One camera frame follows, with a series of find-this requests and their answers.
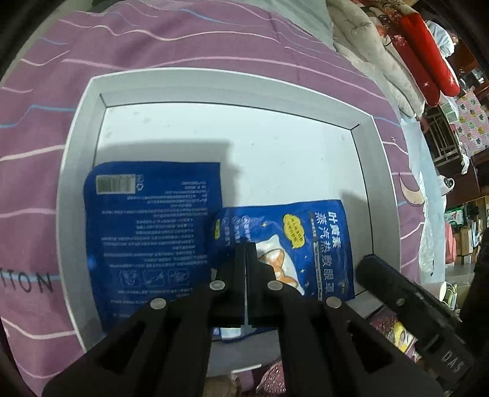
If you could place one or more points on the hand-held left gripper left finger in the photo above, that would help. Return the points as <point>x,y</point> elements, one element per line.
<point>240,271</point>

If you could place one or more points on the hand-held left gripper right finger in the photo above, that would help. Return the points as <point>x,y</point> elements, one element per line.
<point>253,271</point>

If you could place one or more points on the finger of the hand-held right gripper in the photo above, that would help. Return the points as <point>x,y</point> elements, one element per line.
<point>386,280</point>

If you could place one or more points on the blue packet with picture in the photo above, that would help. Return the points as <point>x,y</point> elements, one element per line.
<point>324,248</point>

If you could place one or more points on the blue packet with text side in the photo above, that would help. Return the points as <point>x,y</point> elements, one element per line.
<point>152,229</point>

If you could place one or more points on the white cardboard box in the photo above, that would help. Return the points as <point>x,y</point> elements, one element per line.
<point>267,152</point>

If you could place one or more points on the clear plastic sheet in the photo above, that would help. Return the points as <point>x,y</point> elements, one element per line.
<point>428,191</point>

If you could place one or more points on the white mug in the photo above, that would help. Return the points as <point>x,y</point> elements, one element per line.
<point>447,184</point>

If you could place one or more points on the colourful printed cloth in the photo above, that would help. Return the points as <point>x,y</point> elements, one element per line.
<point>473,118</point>

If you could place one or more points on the purple striped bed sheet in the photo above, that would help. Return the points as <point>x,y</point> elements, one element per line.
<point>191,49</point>

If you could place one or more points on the red floral quilt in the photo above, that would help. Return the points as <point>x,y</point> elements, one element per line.
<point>420,49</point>

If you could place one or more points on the beige quilt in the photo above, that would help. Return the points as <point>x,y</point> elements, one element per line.
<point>366,45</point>

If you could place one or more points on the white bundle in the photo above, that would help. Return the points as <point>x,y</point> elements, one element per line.
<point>441,38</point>

